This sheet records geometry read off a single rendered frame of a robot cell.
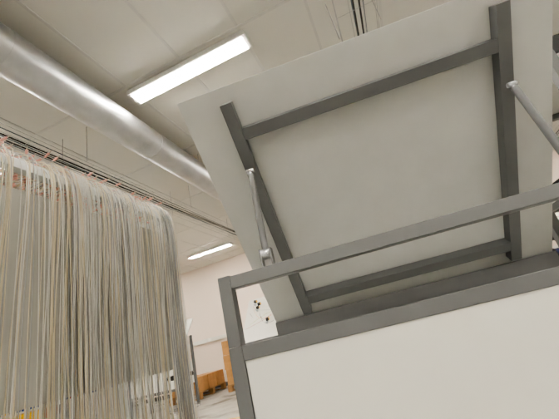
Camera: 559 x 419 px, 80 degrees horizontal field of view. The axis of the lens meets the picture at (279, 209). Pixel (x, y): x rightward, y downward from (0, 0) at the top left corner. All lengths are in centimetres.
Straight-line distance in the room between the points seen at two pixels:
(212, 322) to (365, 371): 923
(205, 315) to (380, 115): 936
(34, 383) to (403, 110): 130
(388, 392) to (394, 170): 72
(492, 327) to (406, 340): 20
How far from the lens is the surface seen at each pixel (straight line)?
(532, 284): 102
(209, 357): 1018
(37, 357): 109
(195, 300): 1039
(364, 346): 94
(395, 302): 152
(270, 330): 625
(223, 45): 327
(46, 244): 117
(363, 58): 117
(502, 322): 99
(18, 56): 308
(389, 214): 134
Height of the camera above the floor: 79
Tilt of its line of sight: 21 degrees up
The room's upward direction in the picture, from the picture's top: 14 degrees counter-clockwise
